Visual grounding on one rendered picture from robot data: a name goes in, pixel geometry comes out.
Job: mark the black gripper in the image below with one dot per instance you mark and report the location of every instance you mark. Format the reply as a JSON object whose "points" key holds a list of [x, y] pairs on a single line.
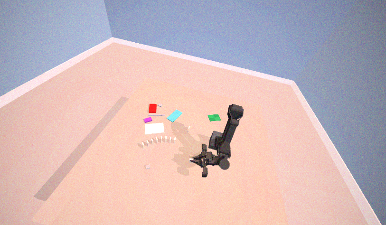
{"points": [[197, 160]]}

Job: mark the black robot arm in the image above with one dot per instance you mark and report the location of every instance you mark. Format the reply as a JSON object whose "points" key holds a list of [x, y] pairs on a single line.
{"points": [[222, 144]]}

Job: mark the light blue flat rectangular block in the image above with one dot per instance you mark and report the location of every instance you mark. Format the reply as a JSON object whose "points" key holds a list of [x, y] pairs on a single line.
{"points": [[174, 115]]}

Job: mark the red block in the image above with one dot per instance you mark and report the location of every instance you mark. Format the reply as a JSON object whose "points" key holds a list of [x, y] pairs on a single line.
{"points": [[152, 108]]}

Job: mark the purple rectangular block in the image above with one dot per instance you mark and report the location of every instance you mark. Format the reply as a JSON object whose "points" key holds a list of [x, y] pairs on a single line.
{"points": [[147, 120]]}

